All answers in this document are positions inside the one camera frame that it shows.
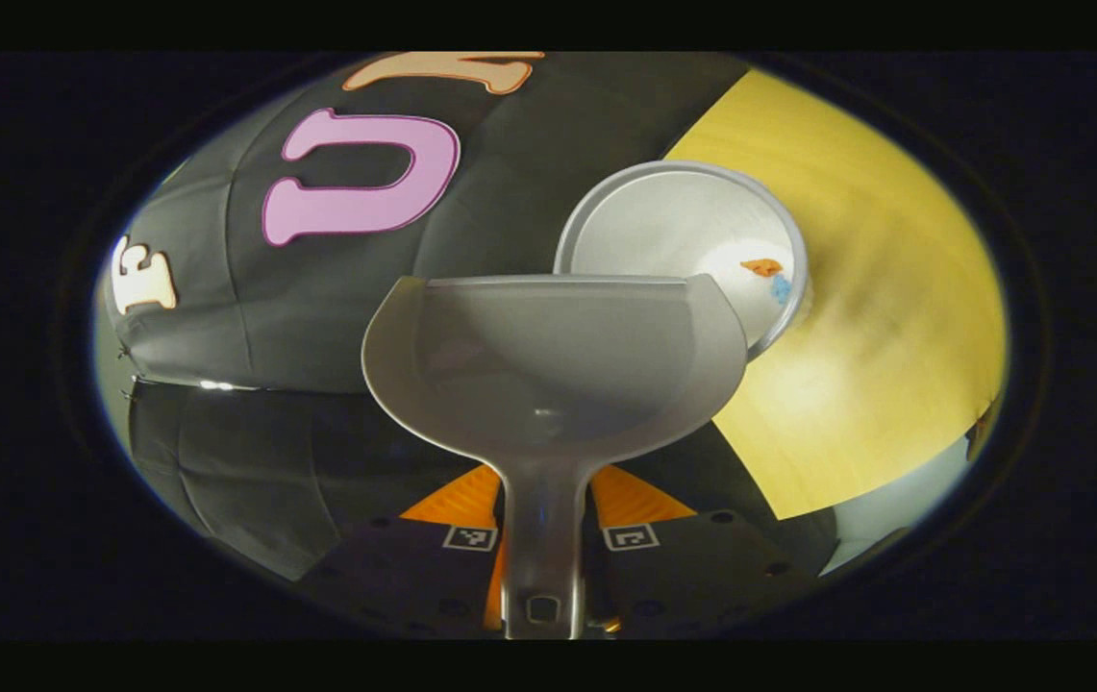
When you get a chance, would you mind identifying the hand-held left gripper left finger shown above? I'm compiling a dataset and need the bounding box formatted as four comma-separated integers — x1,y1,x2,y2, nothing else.
301,464,508,635

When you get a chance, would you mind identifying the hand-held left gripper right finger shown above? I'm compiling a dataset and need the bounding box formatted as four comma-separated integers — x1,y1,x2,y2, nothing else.
586,464,820,635

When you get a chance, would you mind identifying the grey plastic dustpan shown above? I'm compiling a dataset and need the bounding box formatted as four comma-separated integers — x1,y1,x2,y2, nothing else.
362,274,749,640

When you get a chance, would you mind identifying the white ribbed garbage bin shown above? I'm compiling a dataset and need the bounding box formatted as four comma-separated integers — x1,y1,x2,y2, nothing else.
554,160,810,362

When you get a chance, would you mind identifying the wooden desktop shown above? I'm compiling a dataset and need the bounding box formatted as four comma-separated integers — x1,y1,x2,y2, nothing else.
663,67,1009,522

